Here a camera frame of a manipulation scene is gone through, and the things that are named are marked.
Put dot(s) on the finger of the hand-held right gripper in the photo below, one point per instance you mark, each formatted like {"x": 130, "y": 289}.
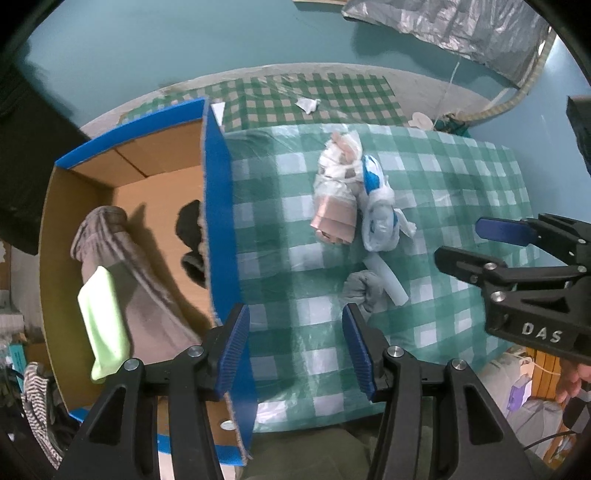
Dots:
{"x": 466, "y": 265}
{"x": 503, "y": 230}

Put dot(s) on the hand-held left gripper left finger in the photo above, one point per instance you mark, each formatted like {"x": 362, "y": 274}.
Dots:
{"x": 233, "y": 350}

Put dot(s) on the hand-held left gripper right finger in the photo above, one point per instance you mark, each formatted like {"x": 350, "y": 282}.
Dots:
{"x": 358, "y": 350}

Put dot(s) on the grey sock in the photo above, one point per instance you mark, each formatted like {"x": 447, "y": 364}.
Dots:
{"x": 362, "y": 290}

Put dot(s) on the lime green cloth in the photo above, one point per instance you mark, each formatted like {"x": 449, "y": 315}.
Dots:
{"x": 106, "y": 323}

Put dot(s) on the black sock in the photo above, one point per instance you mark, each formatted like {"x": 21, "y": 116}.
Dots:
{"x": 190, "y": 226}

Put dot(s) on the blue cardboard box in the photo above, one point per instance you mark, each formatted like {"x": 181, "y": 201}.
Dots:
{"x": 152, "y": 170}

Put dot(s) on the person's right hand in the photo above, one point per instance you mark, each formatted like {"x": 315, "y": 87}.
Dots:
{"x": 575, "y": 383}

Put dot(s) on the wooden stool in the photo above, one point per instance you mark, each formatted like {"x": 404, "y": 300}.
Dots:
{"x": 545, "y": 374}

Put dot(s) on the light green checkered cloth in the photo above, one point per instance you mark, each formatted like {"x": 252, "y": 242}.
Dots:
{"x": 452, "y": 184}

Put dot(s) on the white roll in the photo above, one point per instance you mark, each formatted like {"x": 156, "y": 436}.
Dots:
{"x": 388, "y": 284}

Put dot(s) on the purple and white pouch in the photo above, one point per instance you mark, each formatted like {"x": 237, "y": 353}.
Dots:
{"x": 519, "y": 392}

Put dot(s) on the blue and white plastic bag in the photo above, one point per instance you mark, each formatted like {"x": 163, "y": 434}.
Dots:
{"x": 381, "y": 217}

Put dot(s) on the olive green cloth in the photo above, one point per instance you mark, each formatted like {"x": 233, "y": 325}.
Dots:
{"x": 304, "y": 457}

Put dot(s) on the dark cushion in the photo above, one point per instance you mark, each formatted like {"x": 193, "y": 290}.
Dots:
{"x": 581, "y": 134}

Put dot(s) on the clear bag of beige cloths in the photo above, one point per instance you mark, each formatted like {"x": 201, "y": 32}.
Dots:
{"x": 334, "y": 212}

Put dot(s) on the clear bag of mixed cloths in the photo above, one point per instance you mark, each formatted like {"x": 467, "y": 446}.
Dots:
{"x": 341, "y": 154}

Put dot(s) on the grey striped cloth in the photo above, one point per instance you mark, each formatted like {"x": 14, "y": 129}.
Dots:
{"x": 39, "y": 406}

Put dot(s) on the silver curtain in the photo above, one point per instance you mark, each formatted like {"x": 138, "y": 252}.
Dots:
{"x": 452, "y": 27}

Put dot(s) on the teal box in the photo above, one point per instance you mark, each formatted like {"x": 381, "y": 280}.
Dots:
{"x": 18, "y": 356}

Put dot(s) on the crumpled white tissue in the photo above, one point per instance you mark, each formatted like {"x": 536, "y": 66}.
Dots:
{"x": 308, "y": 105}

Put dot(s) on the white paper sheet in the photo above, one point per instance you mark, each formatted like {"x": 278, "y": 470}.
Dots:
{"x": 218, "y": 111}

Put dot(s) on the dark green checkered tablecloth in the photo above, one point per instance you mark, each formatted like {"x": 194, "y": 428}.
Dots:
{"x": 277, "y": 97}

